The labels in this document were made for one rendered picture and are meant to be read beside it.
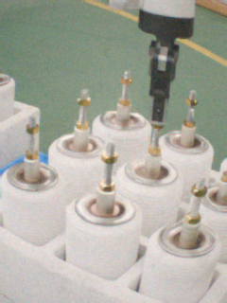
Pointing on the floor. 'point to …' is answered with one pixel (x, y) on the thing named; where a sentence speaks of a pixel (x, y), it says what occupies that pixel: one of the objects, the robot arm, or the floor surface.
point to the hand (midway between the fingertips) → (159, 104)
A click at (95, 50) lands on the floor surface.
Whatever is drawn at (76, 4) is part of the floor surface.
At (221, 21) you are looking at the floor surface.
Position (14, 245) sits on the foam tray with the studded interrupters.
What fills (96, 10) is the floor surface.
